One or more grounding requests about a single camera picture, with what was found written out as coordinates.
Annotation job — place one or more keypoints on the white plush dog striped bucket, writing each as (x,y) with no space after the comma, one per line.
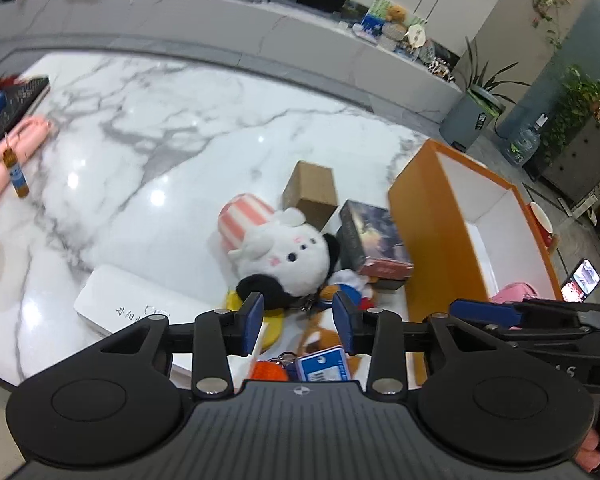
(285,255)

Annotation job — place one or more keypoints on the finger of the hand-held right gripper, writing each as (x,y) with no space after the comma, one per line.
(485,312)
(530,334)

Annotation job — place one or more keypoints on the dark printed box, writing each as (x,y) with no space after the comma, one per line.
(372,235)

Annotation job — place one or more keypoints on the grey cabinet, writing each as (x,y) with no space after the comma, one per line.
(580,160)

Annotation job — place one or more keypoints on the white red round stool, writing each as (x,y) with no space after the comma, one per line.
(540,220)

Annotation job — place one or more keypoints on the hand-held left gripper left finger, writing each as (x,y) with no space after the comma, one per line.
(252,321)

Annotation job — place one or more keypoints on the brown plush toy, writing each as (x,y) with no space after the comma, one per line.
(320,332)

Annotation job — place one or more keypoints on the person's right hand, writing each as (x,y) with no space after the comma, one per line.
(592,452)

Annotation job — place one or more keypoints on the green printed book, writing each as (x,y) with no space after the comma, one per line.
(382,5)

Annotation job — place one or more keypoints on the long white box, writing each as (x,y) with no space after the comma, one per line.
(145,295)

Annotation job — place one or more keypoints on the bushy green plants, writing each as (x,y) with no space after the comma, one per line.
(577,105)

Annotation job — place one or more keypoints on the white decorative plate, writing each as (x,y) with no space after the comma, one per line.
(416,36)

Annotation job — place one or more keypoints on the blue water jug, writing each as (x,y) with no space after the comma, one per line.
(522,145)

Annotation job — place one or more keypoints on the blue printed card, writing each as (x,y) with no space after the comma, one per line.
(372,24)

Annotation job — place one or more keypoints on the small cardboard box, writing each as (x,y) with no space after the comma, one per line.
(312,187)

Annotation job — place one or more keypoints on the orange storage box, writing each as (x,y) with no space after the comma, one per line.
(430,240)

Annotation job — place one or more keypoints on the phone with lit screen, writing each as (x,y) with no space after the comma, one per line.
(582,280)

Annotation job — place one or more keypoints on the pink soft object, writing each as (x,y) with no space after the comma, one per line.
(30,135)

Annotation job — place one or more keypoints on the small teddy bear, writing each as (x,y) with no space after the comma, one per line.
(396,12)

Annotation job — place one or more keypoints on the brown glass bottle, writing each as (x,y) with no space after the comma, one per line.
(16,172)

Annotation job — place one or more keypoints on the hanging vine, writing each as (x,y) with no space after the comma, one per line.
(547,5)

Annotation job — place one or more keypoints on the green leafy plant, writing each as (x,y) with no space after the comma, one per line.
(482,77)

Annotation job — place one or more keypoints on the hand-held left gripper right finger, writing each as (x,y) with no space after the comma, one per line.
(342,325)

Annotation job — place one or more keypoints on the blue white tag card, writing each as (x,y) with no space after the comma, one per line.
(325,366)

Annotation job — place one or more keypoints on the duck plush toy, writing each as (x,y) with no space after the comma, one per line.
(350,282)

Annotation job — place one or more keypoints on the pink pouch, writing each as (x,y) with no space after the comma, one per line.
(515,292)

